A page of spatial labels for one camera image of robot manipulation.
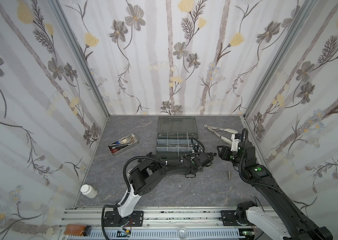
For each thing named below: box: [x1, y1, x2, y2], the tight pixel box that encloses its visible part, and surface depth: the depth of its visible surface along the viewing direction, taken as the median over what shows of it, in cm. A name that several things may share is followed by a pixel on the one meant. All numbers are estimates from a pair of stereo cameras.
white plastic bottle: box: [80, 184, 98, 199], surface depth 76 cm
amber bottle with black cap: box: [64, 224, 92, 237], surface depth 69 cm
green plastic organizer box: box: [156, 116, 199, 161], surface depth 110 cm
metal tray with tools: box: [108, 133, 139, 156], surface depth 103 cm
